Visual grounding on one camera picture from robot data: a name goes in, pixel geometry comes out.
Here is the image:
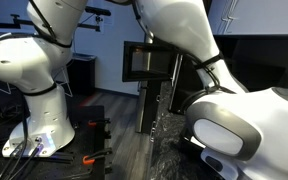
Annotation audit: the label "stainless black microwave oven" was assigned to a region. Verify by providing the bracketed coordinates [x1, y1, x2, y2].
[168, 54, 205, 116]

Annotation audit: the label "black orange bar clamp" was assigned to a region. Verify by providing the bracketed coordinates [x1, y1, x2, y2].
[82, 147, 113, 166]
[87, 117, 112, 128]

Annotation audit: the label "black bin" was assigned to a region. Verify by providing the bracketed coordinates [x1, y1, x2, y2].
[67, 53, 98, 96]

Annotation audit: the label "white upper cabinet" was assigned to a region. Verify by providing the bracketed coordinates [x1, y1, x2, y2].
[207, 0, 288, 36]

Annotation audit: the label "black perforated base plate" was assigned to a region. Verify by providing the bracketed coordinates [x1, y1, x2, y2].
[0, 104, 113, 180]

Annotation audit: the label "black stereo camera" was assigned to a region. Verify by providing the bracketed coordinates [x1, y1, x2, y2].
[83, 5, 112, 17]

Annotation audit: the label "black camera mount rod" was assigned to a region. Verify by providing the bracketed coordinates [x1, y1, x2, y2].
[0, 13, 102, 33]

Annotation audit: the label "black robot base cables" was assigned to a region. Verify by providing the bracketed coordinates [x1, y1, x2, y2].
[0, 139, 45, 180]

